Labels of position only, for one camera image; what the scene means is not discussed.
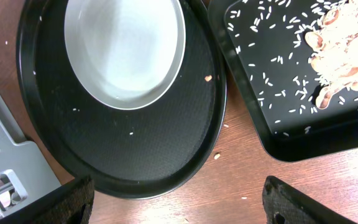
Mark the food scraps pile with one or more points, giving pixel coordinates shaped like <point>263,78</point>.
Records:
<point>335,48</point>

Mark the round black tray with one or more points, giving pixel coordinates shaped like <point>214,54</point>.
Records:
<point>129,154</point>

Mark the black rectangular bin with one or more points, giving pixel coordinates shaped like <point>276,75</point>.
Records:
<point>263,43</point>

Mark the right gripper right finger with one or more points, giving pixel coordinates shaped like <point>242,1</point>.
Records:
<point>285,204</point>

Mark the grey round plate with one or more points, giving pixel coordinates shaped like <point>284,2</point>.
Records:
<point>125,53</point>

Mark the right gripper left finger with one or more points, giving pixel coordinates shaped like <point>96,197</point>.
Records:
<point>71,203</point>

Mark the grey dishwasher rack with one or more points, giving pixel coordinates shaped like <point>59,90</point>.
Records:
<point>25,175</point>

